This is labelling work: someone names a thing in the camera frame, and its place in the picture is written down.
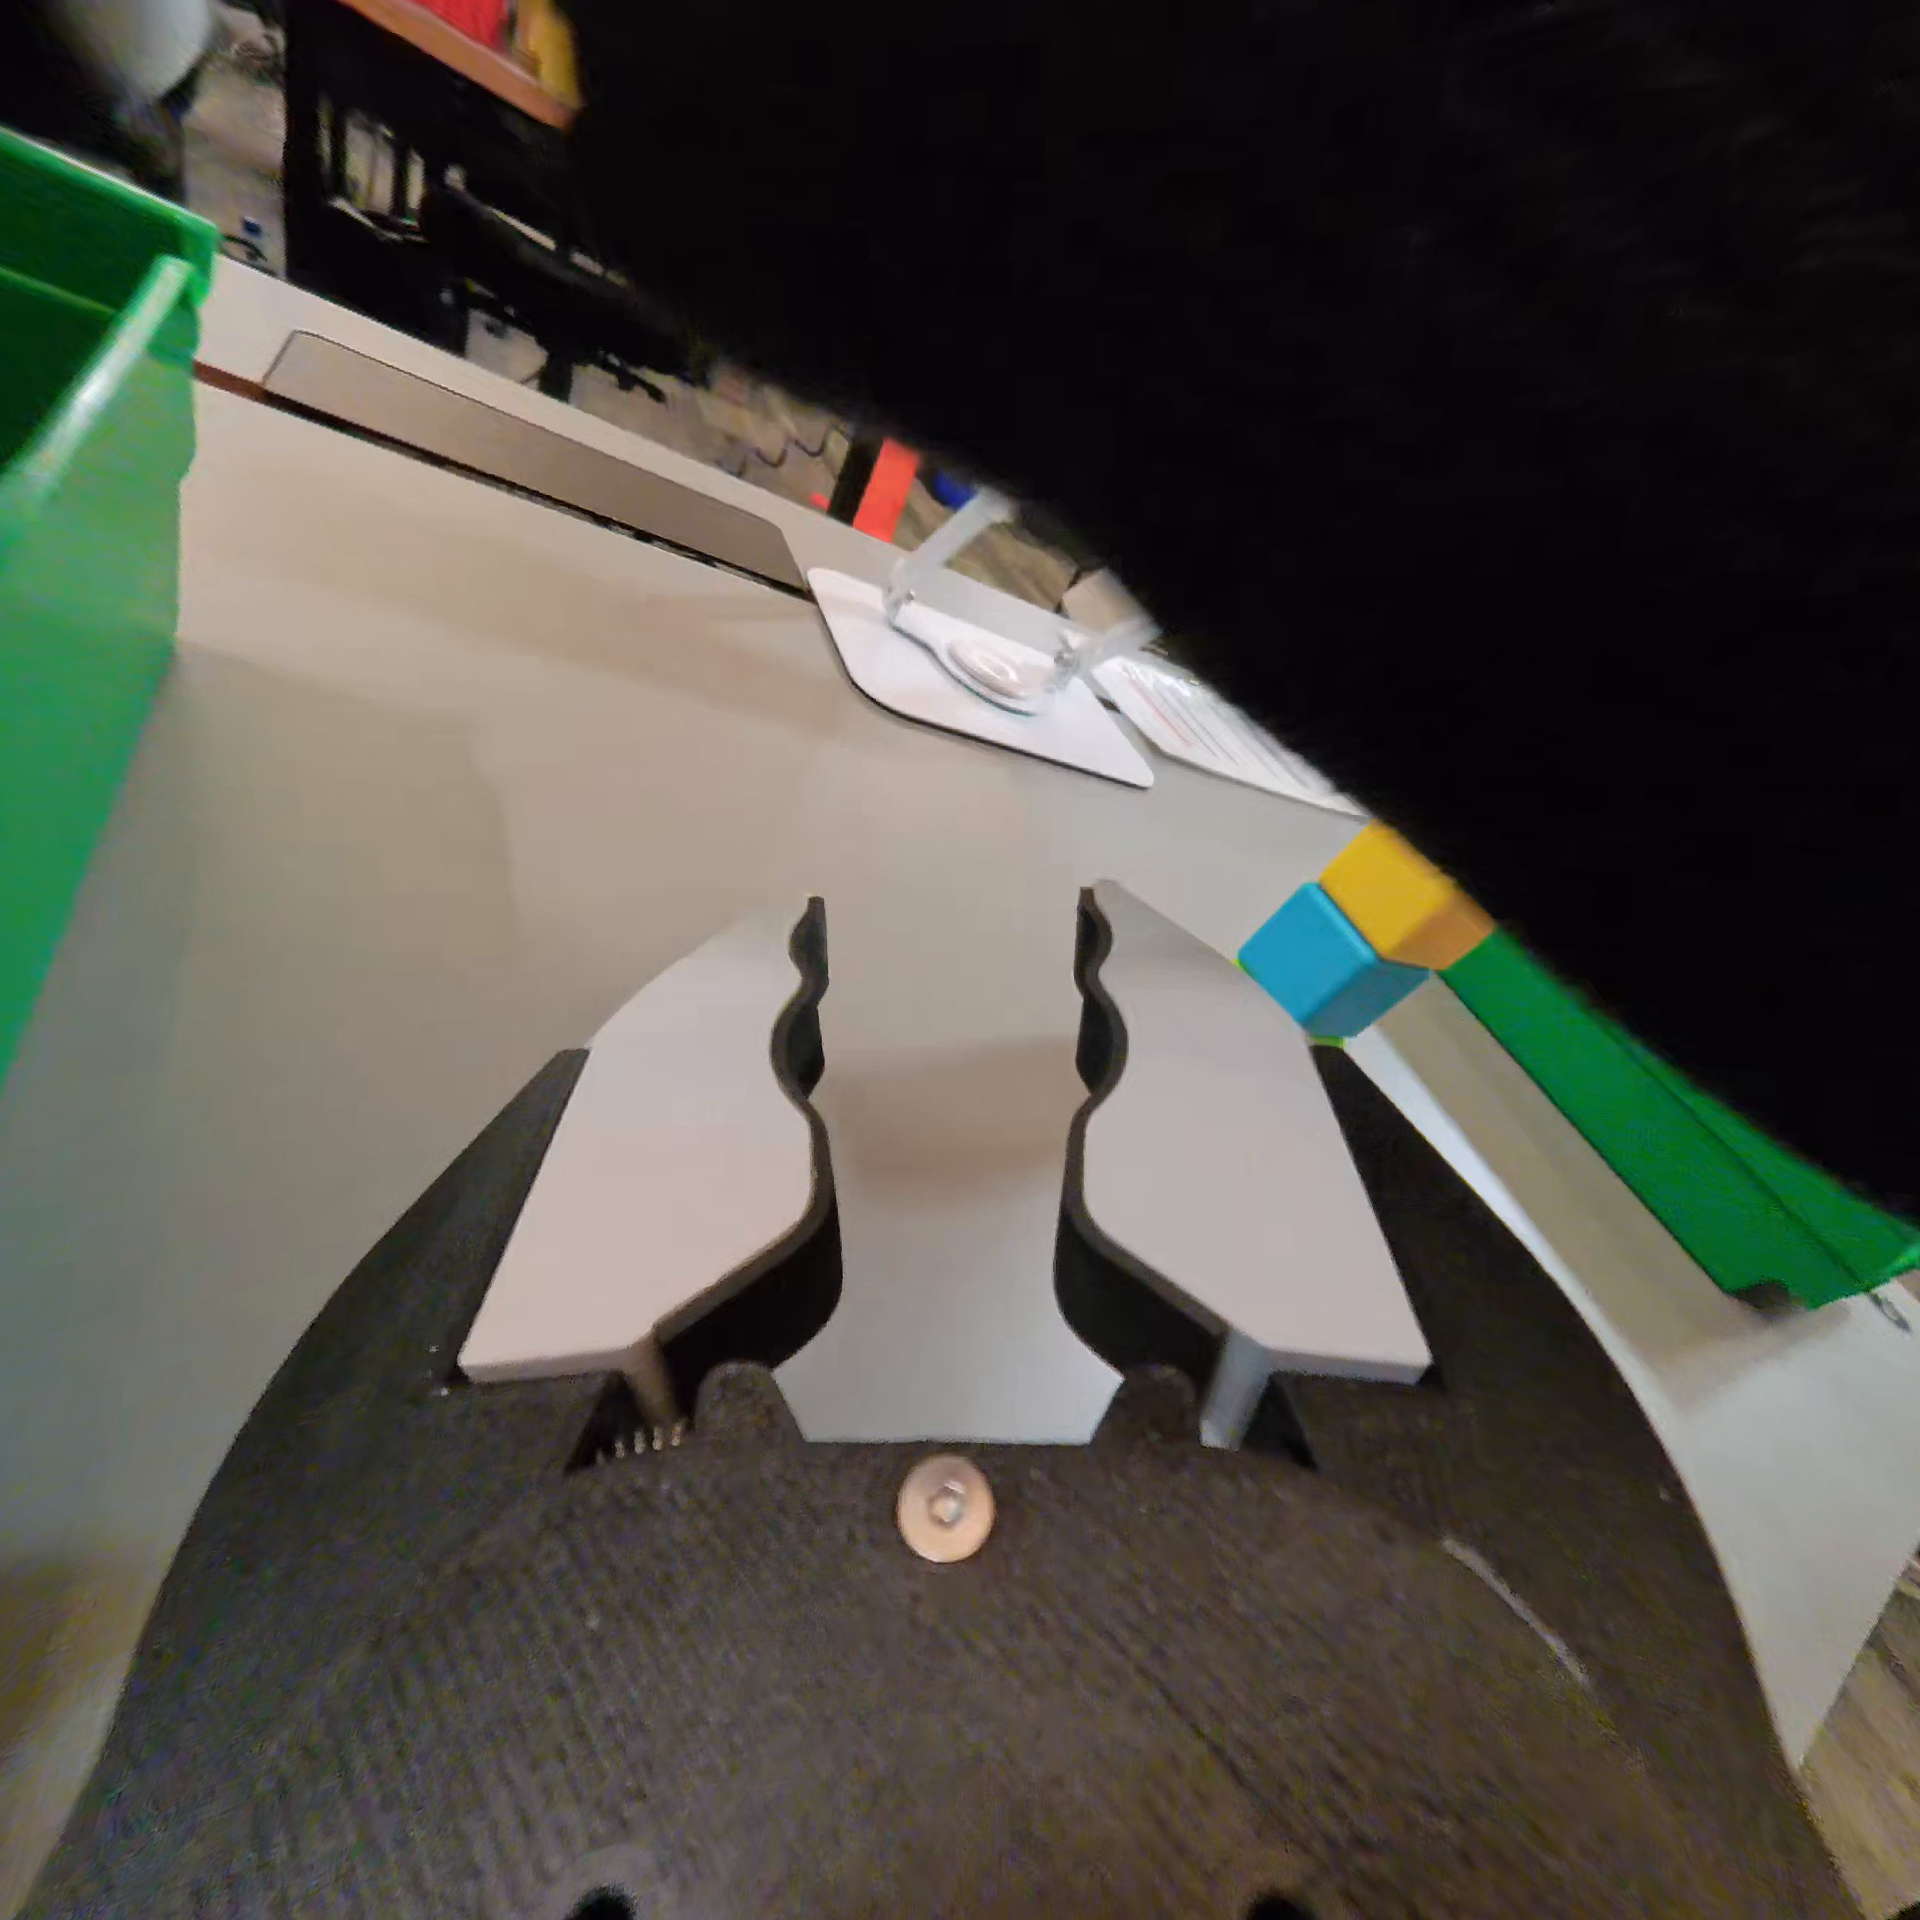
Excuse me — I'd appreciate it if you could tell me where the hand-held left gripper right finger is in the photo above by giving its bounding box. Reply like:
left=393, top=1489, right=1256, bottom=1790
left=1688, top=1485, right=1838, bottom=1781
left=1056, top=881, right=1432, bottom=1450

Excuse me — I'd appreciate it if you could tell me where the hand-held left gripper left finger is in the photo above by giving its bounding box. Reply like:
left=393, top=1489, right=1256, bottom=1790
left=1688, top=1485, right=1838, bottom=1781
left=455, top=897, right=842, bottom=1429

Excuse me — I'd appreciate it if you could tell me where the blue magnetic cube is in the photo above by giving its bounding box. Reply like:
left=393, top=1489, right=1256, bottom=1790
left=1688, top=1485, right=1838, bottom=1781
left=1235, top=882, right=1429, bottom=1040

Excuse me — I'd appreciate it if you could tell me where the yellow magnetic cube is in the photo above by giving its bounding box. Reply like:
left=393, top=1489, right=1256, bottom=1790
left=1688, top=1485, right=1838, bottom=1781
left=1319, top=821, right=1498, bottom=970

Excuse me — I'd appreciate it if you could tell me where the green plastic bin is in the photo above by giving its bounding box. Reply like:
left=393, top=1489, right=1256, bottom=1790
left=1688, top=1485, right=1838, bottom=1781
left=1435, top=926, right=1920, bottom=1311
left=0, top=127, right=219, bottom=1083

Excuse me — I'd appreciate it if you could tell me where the person's right forearm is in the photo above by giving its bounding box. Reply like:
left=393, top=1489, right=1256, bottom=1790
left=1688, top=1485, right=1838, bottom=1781
left=569, top=0, right=1920, bottom=1279

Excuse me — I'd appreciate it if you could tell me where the laminated instruction sheet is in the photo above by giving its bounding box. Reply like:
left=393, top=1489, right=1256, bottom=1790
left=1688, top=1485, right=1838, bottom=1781
left=1085, top=653, right=1373, bottom=821

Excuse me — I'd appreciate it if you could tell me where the white monitor stand base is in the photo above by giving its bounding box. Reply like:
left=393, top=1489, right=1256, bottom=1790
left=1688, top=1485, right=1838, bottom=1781
left=806, top=487, right=1158, bottom=791

